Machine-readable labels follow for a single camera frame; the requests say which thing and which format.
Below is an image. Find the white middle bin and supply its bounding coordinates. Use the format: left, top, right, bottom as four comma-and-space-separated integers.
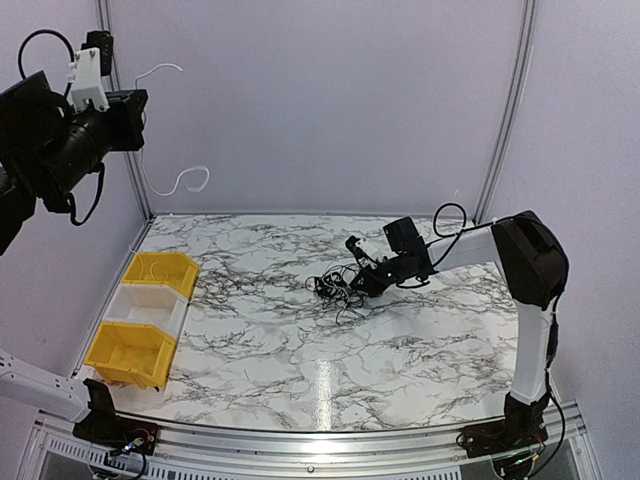
103, 283, 189, 339

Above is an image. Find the aluminium front rail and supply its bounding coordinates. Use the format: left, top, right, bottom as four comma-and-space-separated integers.
17, 402, 601, 479

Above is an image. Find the yellow bin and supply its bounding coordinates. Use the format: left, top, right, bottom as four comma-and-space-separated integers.
121, 252, 200, 300
84, 322, 177, 389

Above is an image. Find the thin white cable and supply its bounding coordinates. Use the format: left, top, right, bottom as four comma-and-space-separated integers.
132, 62, 210, 197

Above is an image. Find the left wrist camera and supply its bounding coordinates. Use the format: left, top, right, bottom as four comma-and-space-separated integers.
66, 30, 114, 114

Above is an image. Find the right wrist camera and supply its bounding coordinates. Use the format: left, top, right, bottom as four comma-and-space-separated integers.
345, 236, 385, 264

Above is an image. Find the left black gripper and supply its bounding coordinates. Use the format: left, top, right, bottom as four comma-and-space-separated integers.
34, 88, 152, 202

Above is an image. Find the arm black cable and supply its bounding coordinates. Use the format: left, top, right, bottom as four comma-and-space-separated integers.
17, 28, 107, 226
394, 201, 572, 311

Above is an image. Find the far yellow bin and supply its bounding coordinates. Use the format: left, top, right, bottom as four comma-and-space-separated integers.
121, 252, 200, 300

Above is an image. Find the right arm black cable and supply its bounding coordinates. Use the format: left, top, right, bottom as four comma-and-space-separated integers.
394, 201, 572, 311

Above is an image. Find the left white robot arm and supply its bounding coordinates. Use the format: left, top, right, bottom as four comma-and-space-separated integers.
1, 71, 148, 445

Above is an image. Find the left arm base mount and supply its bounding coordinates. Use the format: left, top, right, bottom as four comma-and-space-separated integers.
72, 379, 159, 455

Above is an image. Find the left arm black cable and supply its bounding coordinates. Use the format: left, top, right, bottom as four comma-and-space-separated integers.
17, 28, 107, 226

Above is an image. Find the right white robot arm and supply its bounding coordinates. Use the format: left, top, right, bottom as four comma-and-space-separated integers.
345, 211, 569, 448

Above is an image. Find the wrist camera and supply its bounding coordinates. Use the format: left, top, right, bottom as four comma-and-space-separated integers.
66, 30, 114, 114
345, 236, 385, 264

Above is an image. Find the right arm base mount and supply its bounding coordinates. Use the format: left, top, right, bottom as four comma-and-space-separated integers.
456, 393, 551, 458

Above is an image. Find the near yellow bin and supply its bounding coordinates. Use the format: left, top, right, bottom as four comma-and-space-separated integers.
84, 322, 177, 389

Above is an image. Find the right aluminium corner post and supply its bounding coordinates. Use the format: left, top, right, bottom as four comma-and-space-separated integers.
473, 0, 539, 223

